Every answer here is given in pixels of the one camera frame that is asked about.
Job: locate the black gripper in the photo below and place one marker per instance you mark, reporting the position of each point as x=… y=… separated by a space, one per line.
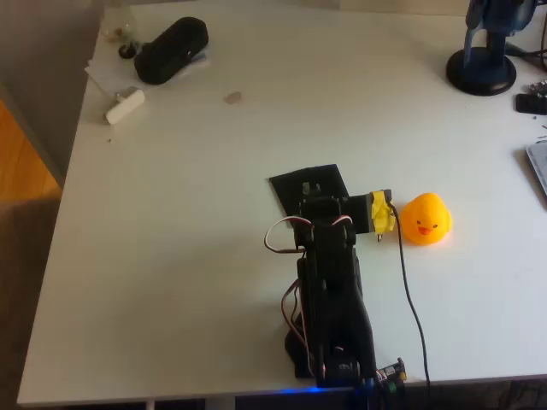
x=321 y=205

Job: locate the yellow rubber duck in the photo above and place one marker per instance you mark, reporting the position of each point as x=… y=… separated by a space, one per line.
x=427 y=218

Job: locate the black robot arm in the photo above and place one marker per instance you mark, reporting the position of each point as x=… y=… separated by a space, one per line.
x=337 y=299

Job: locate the black square mat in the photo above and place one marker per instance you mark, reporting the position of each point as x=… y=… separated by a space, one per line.
x=290 y=188

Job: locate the small controller circuit board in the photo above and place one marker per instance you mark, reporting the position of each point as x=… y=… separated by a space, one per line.
x=391 y=373

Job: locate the blue microphone on black base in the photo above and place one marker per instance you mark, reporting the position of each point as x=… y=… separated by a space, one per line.
x=480 y=72

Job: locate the grey laptop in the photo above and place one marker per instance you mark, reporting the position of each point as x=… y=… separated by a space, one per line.
x=539 y=164

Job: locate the black oblong speaker case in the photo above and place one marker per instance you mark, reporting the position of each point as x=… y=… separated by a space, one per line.
x=171 y=51

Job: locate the white power adapter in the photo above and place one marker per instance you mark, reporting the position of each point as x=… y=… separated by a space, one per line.
x=126 y=107

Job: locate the small black phone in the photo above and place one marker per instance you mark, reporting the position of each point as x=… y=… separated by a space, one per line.
x=532 y=103

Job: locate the small electronics part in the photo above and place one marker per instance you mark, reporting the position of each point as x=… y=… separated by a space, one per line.
x=539 y=87

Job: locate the small black round cap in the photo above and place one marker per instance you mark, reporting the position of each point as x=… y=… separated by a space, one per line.
x=127 y=52

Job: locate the white paper sheets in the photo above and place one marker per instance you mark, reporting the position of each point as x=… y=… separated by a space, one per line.
x=111 y=72

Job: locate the clear glass flask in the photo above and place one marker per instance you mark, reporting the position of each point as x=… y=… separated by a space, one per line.
x=117 y=32

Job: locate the black camera with yellow tape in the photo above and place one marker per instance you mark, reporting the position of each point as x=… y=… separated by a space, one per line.
x=361 y=213

